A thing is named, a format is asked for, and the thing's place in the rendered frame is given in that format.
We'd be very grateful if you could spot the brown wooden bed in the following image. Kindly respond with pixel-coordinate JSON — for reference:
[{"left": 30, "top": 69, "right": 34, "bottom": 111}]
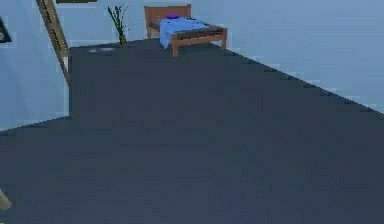
[{"left": 143, "top": 3, "right": 229, "bottom": 58}]

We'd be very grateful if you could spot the blue bed blanket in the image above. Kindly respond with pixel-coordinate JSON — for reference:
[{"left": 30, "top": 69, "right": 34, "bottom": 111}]
[{"left": 158, "top": 16, "right": 210, "bottom": 50}]

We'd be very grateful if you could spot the green house plant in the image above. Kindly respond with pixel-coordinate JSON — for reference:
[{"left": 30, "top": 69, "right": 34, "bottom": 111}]
[{"left": 106, "top": 4, "right": 130, "bottom": 46}]

